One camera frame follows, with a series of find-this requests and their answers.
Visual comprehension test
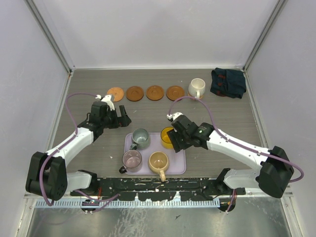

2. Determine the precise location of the yellow glass cup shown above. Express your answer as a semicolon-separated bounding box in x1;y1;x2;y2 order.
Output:
160;127;173;149

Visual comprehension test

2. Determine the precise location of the grey ceramic mug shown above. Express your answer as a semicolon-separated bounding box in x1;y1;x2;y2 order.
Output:
129;128;151;150

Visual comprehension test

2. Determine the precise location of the woven rattan coaster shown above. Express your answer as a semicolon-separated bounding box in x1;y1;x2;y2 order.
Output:
187;92;204;99
107;87;124;102

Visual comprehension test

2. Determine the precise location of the brown wooden coaster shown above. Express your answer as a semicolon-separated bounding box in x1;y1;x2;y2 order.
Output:
166;85;185;101
126;86;144;102
146;85;164;101

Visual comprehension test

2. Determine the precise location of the beige ceramic mug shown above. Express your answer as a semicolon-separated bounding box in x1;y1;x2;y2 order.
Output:
148;152;170;182

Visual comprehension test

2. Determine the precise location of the white speckled ceramic mug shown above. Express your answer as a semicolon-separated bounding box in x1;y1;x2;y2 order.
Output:
188;78;206;99

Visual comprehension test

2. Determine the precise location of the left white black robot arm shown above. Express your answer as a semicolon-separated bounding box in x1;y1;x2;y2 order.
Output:
25;101;131;201

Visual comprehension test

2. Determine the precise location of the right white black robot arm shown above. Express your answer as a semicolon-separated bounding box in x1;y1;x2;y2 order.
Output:
167;113;294;198

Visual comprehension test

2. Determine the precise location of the lavender plastic tray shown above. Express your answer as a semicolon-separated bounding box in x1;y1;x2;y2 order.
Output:
126;133;186;176

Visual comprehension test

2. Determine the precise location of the pink ceramic mug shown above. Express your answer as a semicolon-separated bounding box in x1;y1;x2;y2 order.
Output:
119;150;143;174

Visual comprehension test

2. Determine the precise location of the dark blue folded cloth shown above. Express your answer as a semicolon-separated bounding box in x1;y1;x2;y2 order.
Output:
210;68;246;99

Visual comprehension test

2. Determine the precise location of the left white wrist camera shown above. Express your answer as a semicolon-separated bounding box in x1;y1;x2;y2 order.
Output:
95;94;115;111

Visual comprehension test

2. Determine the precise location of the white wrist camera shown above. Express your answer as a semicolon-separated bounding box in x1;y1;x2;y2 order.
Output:
95;94;115;111
166;112;183;121

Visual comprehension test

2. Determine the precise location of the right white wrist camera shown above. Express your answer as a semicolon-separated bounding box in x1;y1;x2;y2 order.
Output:
166;112;183;121

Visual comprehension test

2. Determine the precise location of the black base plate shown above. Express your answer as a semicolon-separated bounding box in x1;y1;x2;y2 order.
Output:
83;177;233;201

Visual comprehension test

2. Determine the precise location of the white slotted cable duct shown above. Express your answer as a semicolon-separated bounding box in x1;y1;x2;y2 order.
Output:
35;197;220;208

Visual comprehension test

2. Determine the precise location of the aluminium frame rail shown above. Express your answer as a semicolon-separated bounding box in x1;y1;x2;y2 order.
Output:
23;176;294;199

